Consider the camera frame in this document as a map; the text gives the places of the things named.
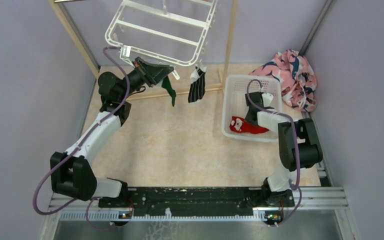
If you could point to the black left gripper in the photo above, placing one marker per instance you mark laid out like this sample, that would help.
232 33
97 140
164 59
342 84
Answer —
152 73

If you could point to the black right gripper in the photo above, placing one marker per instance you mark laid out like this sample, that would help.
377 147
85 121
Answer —
246 118

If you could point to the green dotted sock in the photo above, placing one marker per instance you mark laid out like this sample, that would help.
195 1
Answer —
166 84

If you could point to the white hanger clip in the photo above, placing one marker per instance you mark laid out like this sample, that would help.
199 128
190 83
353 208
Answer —
175 74

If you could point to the red sock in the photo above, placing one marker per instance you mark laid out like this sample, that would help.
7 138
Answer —
241 126

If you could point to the white plastic clip hanger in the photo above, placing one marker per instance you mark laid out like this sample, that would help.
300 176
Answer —
166 31

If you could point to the black white striped sock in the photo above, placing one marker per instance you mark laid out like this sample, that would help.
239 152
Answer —
197 88

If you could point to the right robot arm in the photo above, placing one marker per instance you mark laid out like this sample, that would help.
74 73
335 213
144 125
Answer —
299 148

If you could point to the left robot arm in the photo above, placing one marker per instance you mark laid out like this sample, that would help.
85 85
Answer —
72 174

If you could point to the white plastic laundry basket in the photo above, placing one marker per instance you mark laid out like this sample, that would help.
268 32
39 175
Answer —
236 104

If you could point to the pink patterned cloth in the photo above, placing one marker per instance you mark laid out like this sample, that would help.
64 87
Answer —
297 79

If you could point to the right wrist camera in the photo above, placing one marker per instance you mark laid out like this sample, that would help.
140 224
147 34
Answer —
267 99

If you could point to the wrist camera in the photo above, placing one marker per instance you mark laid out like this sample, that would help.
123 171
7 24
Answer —
267 99
125 53

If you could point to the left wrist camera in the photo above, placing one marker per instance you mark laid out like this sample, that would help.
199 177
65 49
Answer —
125 53

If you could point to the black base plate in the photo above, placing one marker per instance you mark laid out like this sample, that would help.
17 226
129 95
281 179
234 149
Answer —
190 201

